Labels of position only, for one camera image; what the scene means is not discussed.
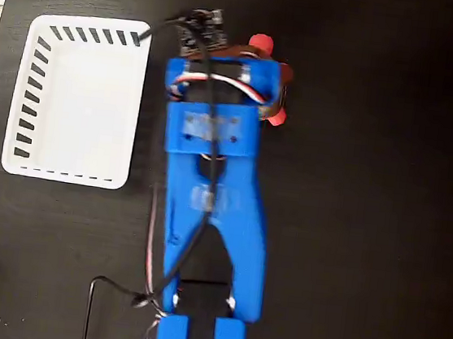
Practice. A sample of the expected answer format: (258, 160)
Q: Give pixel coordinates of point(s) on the red turtle toy gold shell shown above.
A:
(261, 42)

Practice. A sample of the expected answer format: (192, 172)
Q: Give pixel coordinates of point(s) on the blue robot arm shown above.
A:
(231, 202)

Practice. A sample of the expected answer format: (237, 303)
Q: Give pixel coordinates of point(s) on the white plastic basket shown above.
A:
(89, 113)

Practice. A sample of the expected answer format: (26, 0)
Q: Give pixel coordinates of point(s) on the bare camera circuit board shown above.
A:
(203, 34)

